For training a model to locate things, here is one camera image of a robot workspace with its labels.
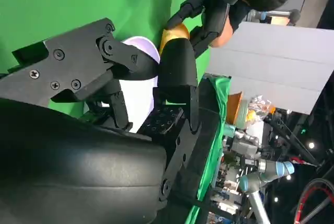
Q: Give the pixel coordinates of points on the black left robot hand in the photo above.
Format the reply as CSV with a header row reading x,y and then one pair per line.
x,y
215,15

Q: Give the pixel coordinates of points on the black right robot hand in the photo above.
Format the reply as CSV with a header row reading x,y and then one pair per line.
x,y
78,169

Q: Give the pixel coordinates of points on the orange white toy bread roll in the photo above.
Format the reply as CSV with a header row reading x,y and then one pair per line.
x,y
174,33

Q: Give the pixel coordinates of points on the grey partition board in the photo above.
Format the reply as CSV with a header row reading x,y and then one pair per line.
x,y
274,64

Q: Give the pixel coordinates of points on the black table skirt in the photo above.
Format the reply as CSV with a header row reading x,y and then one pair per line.
x,y
208,104

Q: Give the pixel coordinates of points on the lilac plate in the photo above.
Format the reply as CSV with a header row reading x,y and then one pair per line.
x,y
135,96

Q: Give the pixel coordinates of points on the brown cardboard box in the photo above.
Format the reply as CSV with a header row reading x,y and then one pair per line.
x,y
235,106

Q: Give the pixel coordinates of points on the clear plastic bag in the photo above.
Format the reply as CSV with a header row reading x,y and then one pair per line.
x,y
261,106

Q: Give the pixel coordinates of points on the red hoop frame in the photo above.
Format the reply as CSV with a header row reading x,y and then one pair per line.
x,y
300,203

